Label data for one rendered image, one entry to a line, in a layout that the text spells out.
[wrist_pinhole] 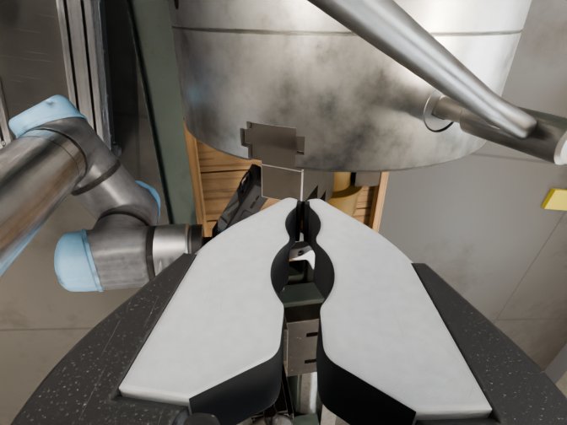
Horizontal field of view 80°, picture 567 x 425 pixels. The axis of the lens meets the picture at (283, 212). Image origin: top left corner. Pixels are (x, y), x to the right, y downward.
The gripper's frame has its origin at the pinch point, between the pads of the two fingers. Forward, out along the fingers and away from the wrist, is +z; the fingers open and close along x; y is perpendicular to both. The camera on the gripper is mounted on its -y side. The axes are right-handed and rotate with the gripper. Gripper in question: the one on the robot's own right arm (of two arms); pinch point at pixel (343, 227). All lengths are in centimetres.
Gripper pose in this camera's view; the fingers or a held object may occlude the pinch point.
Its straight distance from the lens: 47.0
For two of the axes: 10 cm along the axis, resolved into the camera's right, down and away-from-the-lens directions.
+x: 1.7, 5.0, -8.5
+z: 9.9, -0.6, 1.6
